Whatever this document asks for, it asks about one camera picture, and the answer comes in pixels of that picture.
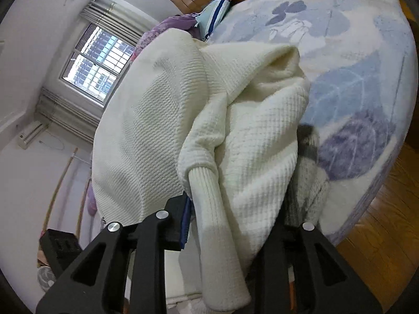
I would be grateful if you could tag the purple floral quilt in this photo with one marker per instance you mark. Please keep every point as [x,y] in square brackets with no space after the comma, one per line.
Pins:
[186,22]

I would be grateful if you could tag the barred window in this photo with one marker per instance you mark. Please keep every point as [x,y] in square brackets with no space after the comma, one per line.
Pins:
[97,63]

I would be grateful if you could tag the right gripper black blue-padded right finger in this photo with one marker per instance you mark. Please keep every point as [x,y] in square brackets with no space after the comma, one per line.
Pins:
[299,271]

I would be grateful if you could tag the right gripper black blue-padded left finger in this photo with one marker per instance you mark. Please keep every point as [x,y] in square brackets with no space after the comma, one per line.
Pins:
[95,281]

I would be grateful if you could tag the patterned bed sheet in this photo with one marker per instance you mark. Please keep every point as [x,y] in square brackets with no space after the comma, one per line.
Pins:
[360,58]

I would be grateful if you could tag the wooden barre rail lower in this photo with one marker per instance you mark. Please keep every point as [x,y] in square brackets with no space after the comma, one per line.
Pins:
[82,207]

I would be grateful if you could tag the cream white knit sweater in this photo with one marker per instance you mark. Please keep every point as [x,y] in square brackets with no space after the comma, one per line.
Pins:
[217,122]

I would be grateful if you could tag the wooden barre rail upper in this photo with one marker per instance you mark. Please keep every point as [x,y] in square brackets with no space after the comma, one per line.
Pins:
[56,191]

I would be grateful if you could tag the black white printed garment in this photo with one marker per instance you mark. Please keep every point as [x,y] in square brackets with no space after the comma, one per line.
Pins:
[309,186]

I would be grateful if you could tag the wall air conditioner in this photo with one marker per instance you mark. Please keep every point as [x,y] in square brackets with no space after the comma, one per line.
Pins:
[29,133]

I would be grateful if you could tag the wooden barre rail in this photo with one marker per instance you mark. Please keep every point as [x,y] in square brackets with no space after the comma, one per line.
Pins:
[56,191]
[82,207]

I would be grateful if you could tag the right striped curtain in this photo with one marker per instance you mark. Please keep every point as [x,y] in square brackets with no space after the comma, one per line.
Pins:
[120,21]

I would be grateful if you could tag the striped curtain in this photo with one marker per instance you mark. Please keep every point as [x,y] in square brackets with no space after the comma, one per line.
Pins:
[66,114]
[120,21]

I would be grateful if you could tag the left striped curtain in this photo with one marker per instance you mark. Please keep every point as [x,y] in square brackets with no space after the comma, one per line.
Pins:
[66,114]

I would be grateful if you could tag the blue striped pillow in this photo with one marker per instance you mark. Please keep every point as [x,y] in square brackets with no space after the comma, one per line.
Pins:
[211,16]

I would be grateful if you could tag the black bench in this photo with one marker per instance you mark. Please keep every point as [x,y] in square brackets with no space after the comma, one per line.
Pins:
[60,249]

